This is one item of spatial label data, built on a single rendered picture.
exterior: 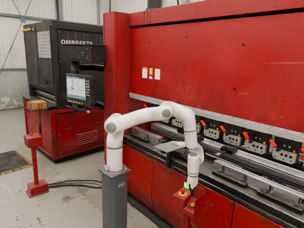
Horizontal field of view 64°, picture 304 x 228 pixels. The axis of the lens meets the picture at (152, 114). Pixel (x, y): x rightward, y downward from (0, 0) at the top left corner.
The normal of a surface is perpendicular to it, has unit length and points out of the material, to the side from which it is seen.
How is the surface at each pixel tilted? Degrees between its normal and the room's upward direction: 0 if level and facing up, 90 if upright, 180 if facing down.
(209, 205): 90
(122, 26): 90
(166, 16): 90
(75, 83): 90
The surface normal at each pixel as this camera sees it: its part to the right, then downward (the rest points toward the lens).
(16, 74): 0.69, 0.19
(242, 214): -0.76, 0.13
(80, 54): -0.58, 0.18
